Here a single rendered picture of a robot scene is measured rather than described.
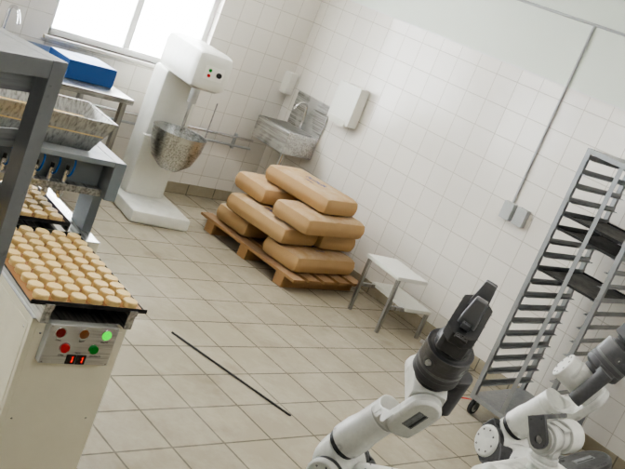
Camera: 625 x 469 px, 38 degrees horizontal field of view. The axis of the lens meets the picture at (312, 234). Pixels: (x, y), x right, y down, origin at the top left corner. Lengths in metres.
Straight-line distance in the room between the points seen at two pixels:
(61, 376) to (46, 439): 0.24
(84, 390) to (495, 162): 4.36
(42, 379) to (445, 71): 4.92
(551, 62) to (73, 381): 4.58
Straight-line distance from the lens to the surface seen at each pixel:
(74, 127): 3.54
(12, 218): 1.51
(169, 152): 6.89
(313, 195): 6.89
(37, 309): 2.93
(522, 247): 6.64
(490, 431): 2.23
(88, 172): 3.68
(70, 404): 3.17
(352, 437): 1.74
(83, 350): 3.02
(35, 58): 1.41
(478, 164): 6.93
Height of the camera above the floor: 2.05
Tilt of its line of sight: 14 degrees down
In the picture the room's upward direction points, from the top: 22 degrees clockwise
